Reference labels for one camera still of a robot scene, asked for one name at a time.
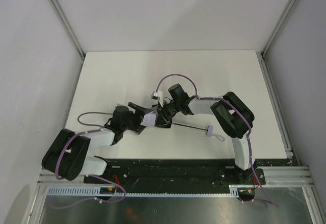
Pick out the lavender folding umbrella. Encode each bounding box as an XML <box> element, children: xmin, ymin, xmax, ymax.
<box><xmin>140</xmin><ymin>111</ymin><xmax>226</xmax><ymax>142</ymax></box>

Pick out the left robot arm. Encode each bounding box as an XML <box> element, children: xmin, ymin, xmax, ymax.
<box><xmin>41</xmin><ymin>102</ymin><xmax>157</xmax><ymax>181</ymax></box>

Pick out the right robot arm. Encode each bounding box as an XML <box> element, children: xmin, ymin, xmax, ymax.
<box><xmin>152</xmin><ymin>84</ymin><xmax>255</xmax><ymax>171</ymax></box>

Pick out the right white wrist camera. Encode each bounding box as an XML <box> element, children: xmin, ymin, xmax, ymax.
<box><xmin>151</xmin><ymin>91</ymin><xmax>164</xmax><ymax>107</ymax></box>

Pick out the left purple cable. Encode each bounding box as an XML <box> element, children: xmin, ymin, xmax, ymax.
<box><xmin>48</xmin><ymin>111</ymin><xmax>127</xmax><ymax>209</ymax></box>

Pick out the purple cable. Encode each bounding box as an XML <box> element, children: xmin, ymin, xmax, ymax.
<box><xmin>48</xmin><ymin>111</ymin><xmax>127</xmax><ymax>209</ymax></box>
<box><xmin>155</xmin><ymin>73</ymin><xmax>280</xmax><ymax>207</ymax></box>

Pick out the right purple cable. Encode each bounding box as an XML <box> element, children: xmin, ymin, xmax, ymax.
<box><xmin>155</xmin><ymin>73</ymin><xmax>280</xmax><ymax>207</ymax></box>

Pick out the grey slotted cable duct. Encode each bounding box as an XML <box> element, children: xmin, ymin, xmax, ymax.
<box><xmin>46</xmin><ymin>185</ymin><xmax>239</xmax><ymax>198</ymax></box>

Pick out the left aluminium frame post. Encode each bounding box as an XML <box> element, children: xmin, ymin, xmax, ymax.
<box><xmin>48</xmin><ymin>0</ymin><xmax>86</xmax><ymax>60</ymax></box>

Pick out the aluminium frame post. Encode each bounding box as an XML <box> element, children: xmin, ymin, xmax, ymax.
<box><xmin>261</xmin><ymin>0</ymin><xmax>300</xmax><ymax>57</ymax></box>
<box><xmin>48</xmin><ymin>0</ymin><xmax>86</xmax><ymax>60</ymax></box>

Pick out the right aluminium frame post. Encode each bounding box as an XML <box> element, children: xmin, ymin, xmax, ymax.
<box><xmin>261</xmin><ymin>0</ymin><xmax>300</xmax><ymax>57</ymax></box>

